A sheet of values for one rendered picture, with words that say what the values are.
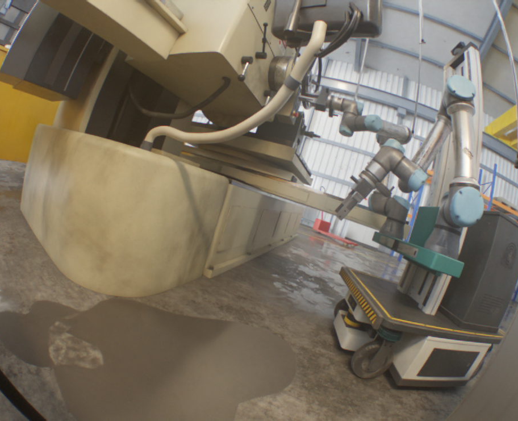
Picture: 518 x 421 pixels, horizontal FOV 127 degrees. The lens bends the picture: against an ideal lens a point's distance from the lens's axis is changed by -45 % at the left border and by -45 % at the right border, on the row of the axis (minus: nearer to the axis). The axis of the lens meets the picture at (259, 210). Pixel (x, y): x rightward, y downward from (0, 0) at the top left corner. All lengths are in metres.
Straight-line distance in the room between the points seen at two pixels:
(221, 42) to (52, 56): 0.78
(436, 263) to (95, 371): 1.08
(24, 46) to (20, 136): 1.87
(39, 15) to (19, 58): 0.21
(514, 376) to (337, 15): 1.03
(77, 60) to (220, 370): 1.43
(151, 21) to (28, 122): 2.20
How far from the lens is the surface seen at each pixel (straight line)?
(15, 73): 1.23
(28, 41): 1.26
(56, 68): 1.27
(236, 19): 1.08
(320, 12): 0.74
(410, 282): 1.34
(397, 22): 9.17
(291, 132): 1.76
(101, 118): 1.37
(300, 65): 0.64
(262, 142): 1.72
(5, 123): 2.98
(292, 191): 1.76
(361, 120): 1.09
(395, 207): 1.36
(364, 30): 0.69
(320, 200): 1.74
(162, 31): 1.13
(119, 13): 1.01
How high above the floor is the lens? 0.58
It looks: 4 degrees down
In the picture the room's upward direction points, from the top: 18 degrees clockwise
